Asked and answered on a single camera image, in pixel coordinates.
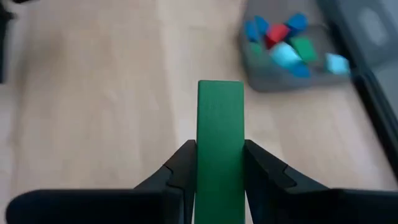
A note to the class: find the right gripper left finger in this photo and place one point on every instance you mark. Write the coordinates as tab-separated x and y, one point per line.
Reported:
180	174

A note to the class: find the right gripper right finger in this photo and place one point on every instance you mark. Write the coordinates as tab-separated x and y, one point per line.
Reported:
264	174

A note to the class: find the green long block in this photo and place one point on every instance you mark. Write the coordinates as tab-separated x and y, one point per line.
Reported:
219	140

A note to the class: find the blue half-cylinder block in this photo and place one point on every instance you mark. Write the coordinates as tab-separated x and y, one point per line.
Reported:
300	71
250	31
297	21

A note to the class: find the light teal half-cylinder block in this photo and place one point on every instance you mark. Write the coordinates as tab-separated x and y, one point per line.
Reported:
284	55

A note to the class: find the green half-cylinder block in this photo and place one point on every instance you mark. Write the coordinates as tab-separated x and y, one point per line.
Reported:
256	49

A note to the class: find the light teal cube block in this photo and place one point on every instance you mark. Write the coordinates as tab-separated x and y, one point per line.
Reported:
337	63

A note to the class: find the green square block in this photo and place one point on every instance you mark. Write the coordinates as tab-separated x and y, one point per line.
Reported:
305	48

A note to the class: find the red block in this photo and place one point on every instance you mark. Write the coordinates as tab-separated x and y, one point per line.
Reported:
276	33

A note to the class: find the small blue block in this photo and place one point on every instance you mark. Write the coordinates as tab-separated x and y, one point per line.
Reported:
261	25

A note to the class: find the grey translucent plastic bin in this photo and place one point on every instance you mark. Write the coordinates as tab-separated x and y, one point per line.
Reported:
267	81

